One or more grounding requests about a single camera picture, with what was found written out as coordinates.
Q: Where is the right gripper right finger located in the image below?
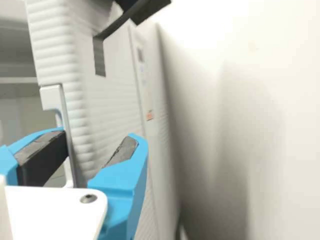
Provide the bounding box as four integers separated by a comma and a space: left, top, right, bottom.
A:
87, 132, 149, 240

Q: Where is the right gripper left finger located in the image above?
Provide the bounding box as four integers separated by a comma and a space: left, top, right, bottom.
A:
0, 126, 70, 187

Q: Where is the incubator door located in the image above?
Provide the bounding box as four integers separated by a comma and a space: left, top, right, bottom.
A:
24, 0, 185, 240

